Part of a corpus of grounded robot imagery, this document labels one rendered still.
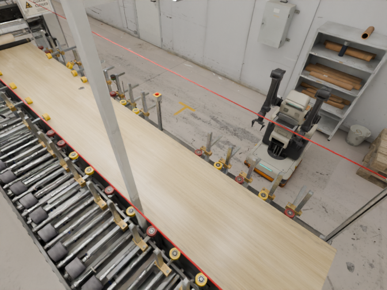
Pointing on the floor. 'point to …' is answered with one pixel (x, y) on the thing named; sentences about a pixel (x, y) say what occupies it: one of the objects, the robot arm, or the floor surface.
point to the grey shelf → (352, 67)
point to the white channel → (101, 91)
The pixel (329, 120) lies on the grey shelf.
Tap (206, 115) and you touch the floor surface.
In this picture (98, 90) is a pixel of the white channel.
